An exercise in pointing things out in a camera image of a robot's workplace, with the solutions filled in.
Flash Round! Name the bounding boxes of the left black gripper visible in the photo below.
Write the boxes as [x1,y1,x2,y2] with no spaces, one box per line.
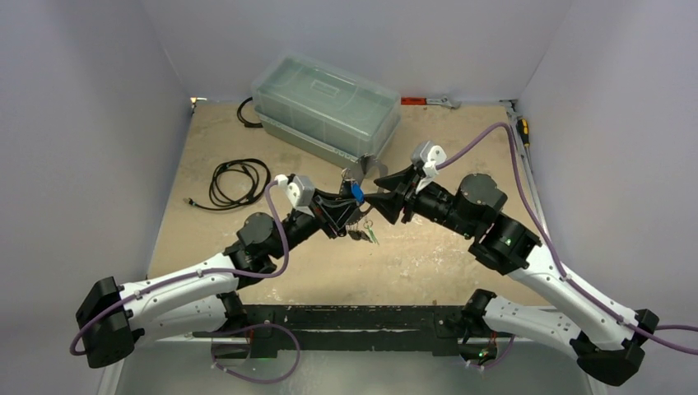
[268,188,363,260]

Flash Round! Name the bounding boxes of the blue tagged key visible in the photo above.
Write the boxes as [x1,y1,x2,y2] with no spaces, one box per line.
[350,183,365,206]

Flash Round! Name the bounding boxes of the oval metal keyring plate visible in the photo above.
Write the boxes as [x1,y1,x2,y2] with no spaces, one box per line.
[338,154,388,198]

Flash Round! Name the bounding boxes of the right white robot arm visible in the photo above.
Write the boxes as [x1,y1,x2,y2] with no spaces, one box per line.
[365,167,658,386]

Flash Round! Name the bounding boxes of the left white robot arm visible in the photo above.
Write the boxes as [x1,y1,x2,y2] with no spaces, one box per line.
[69,175,365,369]

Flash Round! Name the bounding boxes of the green tagged key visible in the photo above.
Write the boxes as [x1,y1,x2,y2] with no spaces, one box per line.
[363,219,379,244]

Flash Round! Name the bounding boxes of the translucent green storage box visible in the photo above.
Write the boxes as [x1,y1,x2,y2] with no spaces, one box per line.
[251,52,401,167]

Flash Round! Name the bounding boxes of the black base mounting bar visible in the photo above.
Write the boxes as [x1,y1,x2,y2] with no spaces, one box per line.
[193,289,519,361]

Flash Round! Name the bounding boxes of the yellow black screwdriver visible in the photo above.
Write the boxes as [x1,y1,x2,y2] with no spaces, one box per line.
[516,117,530,149]

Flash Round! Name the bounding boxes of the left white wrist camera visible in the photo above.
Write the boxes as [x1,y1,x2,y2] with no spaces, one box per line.
[274,174,315,211]

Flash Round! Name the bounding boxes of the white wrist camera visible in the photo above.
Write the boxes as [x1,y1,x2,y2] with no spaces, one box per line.
[274,174,315,211]
[411,141,448,193]

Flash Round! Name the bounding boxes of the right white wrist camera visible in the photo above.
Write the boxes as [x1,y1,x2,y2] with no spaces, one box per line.
[411,141,448,193]

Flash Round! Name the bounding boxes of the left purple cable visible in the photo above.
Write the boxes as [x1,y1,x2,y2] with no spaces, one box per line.
[69,182,291,356]

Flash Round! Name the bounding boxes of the coiled black cable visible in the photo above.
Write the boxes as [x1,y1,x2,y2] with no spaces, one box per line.
[185,158,272,211]

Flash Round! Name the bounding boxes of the red handled wrench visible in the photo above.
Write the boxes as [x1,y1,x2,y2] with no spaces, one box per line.
[401,95,461,109]

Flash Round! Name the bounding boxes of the black cable behind box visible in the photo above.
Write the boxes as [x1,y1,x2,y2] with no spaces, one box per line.
[236,96,265,130]

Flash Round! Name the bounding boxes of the aluminium rail right side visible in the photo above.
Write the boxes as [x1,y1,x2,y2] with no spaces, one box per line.
[500,100,609,395]

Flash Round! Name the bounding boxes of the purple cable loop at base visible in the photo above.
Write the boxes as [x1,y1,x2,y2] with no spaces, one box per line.
[210,319,304,385]

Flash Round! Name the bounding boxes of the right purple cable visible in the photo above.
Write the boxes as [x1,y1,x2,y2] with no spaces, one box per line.
[435,122,698,356]

